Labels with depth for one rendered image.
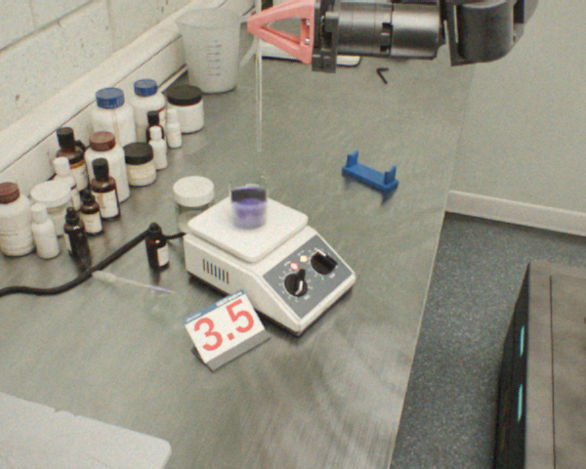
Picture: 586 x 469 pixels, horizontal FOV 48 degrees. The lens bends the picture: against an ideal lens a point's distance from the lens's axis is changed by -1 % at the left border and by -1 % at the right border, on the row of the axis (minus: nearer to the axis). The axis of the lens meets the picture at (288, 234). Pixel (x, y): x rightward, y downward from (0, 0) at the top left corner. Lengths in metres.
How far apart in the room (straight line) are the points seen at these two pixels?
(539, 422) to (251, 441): 0.72
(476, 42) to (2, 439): 0.64
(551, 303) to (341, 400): 0.90
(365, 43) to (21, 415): 0.54
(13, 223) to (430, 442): 1.13
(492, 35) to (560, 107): 1.58
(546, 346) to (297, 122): 0.69
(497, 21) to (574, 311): 0.97
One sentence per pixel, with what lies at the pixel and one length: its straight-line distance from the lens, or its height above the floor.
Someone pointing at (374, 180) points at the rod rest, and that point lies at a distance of 1.13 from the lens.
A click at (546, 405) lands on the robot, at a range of 1.37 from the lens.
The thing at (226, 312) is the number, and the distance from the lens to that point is 0.82.
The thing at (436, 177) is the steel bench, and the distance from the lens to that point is 1.18.
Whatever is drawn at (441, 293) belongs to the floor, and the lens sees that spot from 2.10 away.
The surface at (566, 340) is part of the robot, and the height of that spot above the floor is 0.37.
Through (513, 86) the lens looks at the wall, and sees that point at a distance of 2.27.
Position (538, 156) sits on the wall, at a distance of 2.37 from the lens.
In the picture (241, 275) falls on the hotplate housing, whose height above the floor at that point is 0.81.
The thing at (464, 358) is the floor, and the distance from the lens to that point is 1.92.
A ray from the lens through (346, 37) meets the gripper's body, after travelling 0.72.
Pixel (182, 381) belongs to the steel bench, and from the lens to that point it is 0.79.
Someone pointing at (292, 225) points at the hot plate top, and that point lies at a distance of 0.87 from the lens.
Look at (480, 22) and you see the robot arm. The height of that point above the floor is 1.13.
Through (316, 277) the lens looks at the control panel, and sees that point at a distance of 0.85.
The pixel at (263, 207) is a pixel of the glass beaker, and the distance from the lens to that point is 0.84.
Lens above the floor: 1.34
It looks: 36 degrees down
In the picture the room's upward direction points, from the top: 1 degrees clockwise
